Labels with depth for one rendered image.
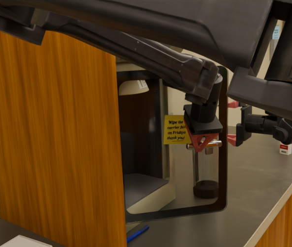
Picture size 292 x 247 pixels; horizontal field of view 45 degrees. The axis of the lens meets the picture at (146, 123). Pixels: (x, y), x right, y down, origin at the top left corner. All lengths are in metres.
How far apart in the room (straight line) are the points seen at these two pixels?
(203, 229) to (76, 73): 0.55
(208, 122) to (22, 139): 0.50
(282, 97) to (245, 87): 0.03
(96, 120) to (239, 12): 0.55
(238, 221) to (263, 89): 0.85
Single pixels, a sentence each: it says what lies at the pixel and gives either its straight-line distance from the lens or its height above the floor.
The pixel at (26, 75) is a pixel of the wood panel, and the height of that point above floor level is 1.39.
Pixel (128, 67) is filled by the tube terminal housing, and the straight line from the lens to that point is 0.94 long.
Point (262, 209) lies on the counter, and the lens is 1.18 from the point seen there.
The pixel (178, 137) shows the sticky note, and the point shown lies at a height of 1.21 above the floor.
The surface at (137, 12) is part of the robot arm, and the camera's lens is 0.30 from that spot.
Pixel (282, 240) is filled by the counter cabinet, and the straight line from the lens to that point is 1.52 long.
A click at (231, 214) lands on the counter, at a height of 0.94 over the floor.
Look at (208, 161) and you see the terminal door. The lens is 0.96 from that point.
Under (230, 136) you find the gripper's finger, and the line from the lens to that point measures 1.18.
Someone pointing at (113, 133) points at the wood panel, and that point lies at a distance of 0.77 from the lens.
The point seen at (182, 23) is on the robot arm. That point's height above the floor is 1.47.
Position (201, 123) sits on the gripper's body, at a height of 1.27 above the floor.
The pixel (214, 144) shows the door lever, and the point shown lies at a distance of 0.90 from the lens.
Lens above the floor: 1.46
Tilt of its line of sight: 13 degrees down
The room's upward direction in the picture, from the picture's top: 3 degrees counter-clockwise
